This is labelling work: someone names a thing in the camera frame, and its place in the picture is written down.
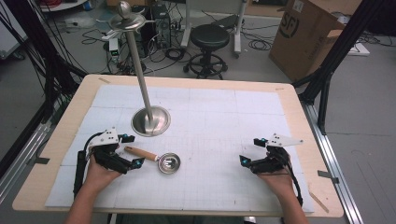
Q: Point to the white grid mat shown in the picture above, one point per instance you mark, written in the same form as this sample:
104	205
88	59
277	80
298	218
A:
218	130

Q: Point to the black round stool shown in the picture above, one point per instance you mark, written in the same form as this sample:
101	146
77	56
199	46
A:
209	37

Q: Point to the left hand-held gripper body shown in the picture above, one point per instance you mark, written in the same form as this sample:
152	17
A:
105	140

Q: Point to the person's dark trousers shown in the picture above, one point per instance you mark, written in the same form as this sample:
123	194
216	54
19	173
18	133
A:
174	219

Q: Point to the black tape piece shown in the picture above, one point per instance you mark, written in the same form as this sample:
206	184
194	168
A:
41	160
328	175

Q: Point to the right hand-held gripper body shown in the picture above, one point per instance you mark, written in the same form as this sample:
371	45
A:
274	157

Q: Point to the black computer tower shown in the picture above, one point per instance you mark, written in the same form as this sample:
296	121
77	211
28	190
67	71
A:
161	26

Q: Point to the black metal frame post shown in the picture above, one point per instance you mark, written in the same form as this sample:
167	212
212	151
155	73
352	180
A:
339	46

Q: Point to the person's left hand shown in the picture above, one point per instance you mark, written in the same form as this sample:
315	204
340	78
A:
100	174

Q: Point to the tan tape strip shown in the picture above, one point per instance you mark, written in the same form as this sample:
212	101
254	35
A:
104	80
318	201

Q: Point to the aluminium rail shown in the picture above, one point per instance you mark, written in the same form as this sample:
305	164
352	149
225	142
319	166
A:
21	158
334	161

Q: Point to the person's right hand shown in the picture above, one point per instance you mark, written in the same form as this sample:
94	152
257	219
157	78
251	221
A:
278	182

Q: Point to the small white device green display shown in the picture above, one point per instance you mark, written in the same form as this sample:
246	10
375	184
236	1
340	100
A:
114	46

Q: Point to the tall metal utensil stand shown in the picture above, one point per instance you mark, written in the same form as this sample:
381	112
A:
146	96

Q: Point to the white rolling stand frame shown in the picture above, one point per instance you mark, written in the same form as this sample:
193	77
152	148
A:
238	31

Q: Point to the brown cardboard box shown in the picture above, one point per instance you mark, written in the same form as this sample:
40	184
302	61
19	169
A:
305	34

